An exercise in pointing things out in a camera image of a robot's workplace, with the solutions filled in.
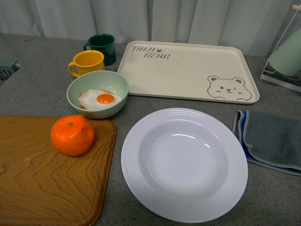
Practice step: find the white round deep plate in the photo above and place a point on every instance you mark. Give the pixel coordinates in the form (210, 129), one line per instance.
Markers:
(184, 165)

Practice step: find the orange mandarin fruit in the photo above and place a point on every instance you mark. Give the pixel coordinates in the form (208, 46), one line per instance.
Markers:
(72, 135)

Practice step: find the light green bowl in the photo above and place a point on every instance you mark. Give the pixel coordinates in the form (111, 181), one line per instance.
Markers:
(107, 80)

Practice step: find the fake fried egg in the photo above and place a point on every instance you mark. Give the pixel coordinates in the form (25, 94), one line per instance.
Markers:
(98, 99)

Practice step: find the beige bear serving tray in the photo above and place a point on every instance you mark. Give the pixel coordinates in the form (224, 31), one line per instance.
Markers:
(188, 71)

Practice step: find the yellow mug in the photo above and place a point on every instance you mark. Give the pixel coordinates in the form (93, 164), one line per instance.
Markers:
(85, 62)

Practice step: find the dark green mug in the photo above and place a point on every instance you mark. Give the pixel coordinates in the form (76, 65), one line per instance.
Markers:
(105, 43)

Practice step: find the grey blue cloth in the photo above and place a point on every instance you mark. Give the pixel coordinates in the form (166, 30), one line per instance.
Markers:
(270, 140)

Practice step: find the wooden cutting board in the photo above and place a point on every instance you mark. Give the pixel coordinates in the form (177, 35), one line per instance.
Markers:
(40, 186)

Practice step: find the white curtain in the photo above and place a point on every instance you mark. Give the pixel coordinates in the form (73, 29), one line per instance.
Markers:
(252, 26)

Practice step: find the clear acrylic cup rack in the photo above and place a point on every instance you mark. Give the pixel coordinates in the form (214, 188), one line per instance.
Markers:
(270, 74)

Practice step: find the green sink drying rack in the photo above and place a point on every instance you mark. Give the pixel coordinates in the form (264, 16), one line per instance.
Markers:
(7, 68)

